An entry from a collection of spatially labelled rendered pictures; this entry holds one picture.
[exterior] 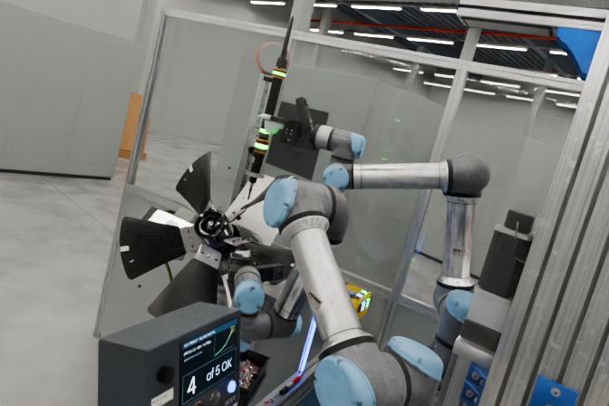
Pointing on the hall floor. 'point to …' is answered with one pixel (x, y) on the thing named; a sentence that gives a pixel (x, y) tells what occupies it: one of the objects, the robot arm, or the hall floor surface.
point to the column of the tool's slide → (247, 133)
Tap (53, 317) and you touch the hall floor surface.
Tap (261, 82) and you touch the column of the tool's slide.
